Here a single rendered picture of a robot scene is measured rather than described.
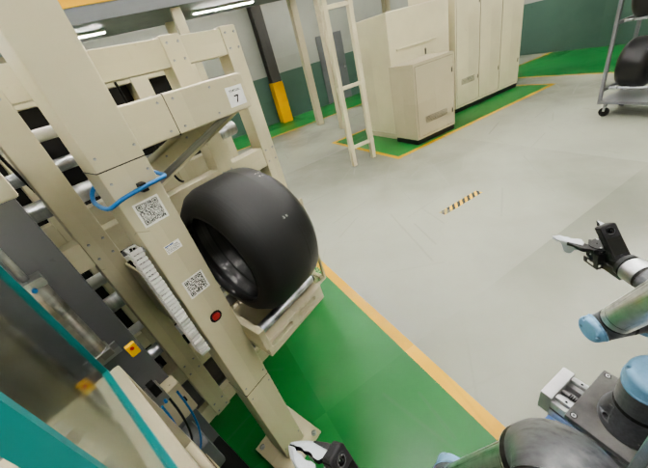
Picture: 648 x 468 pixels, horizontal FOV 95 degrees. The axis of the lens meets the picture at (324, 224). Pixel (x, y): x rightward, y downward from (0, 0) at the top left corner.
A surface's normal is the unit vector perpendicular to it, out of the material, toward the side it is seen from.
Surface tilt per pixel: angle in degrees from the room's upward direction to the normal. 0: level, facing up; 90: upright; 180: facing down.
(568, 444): 26
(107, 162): 90
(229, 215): 53
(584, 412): 0
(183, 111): 90
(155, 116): 90
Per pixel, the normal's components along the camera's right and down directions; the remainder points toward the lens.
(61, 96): 0.77, 0.15
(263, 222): 0.50, -0.35
